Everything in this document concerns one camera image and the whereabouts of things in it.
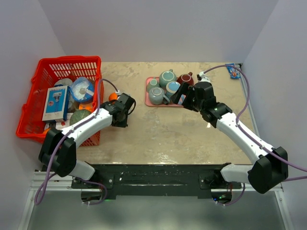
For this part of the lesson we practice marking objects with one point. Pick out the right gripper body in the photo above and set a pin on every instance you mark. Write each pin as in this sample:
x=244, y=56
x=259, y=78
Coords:
x=195, y=105

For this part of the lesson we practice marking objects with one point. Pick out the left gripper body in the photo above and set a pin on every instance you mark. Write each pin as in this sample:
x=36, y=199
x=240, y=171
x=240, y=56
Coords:
x=123, y=123

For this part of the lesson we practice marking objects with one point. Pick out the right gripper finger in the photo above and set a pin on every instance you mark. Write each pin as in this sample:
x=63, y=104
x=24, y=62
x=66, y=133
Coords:
x=189, y=95
x=179, y=96

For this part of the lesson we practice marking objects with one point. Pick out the blue butterfly mug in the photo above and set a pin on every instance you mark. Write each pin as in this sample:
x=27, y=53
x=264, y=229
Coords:
x=171, y=89

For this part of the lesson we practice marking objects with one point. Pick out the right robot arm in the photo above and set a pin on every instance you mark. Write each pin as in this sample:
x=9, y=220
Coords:
x=221, y=117

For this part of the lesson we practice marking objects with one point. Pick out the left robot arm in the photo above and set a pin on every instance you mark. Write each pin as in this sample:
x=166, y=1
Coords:
x=58, y=151

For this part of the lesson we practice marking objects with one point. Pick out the grey-blue mug front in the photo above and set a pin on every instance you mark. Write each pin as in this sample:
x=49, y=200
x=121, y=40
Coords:
x=157, y=96

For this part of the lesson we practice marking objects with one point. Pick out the dark red mug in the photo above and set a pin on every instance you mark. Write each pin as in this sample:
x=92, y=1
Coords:
x=186, y=78

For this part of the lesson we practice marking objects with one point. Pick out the teal mug back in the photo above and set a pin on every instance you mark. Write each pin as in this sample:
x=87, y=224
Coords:
x=166, y=77

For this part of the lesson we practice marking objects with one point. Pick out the small teal mug left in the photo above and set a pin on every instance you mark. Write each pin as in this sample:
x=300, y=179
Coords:
x=152, y=83

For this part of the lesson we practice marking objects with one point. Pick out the orange fruit on table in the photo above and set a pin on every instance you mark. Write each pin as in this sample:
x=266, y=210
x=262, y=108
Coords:
x=113, y=96

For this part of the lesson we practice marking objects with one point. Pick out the pink tray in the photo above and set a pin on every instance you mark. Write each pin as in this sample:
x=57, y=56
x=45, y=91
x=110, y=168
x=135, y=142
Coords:
x=148, y=103

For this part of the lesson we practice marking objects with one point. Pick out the blue snack packet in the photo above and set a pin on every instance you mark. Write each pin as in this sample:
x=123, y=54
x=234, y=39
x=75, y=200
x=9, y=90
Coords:
x=233, y=72

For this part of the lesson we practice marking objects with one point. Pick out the green melon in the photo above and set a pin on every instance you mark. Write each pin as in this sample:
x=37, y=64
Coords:
x=78, y=115

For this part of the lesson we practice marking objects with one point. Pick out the blue white plastic bag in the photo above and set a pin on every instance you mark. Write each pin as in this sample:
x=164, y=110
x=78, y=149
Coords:
x=82, y=90

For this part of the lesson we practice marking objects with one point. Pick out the blue product box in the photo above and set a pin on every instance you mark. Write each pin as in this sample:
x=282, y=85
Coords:
x=56, y=104

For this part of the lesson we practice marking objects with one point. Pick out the round tin can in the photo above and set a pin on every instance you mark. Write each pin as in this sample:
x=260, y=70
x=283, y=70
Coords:
x=63, y=82

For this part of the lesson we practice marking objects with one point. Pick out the red plastic basket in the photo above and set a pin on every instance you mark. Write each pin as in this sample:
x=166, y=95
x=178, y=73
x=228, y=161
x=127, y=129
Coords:
x=47, y=73

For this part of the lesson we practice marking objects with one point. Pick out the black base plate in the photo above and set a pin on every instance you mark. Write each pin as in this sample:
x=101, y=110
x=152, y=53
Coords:
x=201, y=181

